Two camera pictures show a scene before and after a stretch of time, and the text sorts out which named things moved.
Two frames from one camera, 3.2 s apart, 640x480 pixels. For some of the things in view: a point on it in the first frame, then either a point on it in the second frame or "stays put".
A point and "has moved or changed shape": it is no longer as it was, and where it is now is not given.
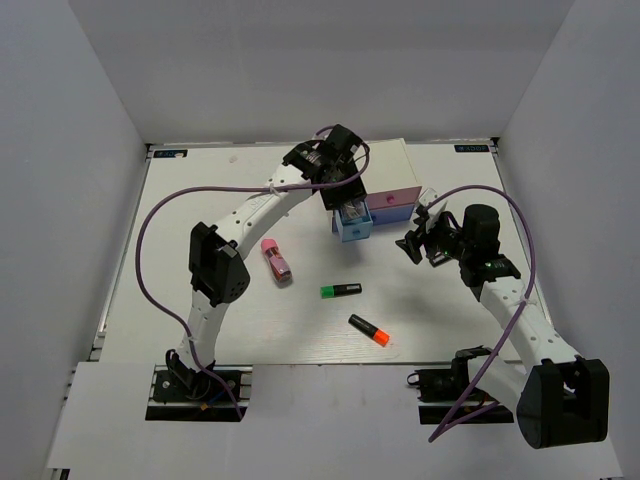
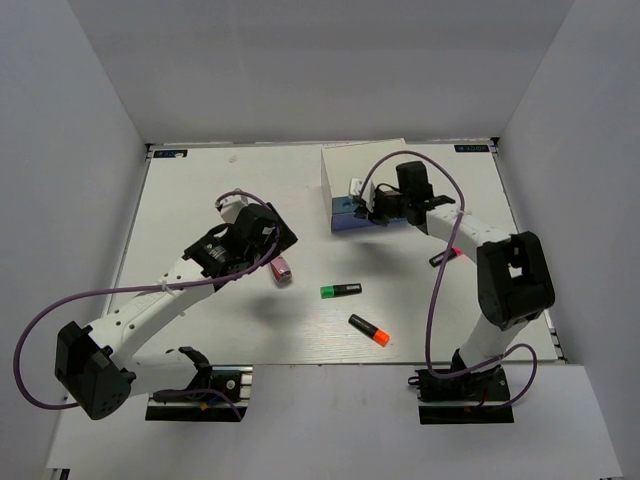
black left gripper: x=352 y=192 to x=285 y=238
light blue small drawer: x=354 y=230 has moved or changed shape
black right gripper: x=412 y=242 to x=375 y=216
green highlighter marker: x=340 y=290 stays put
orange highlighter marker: x=377 y=335 stays put
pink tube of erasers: x=282 y=272 stays put
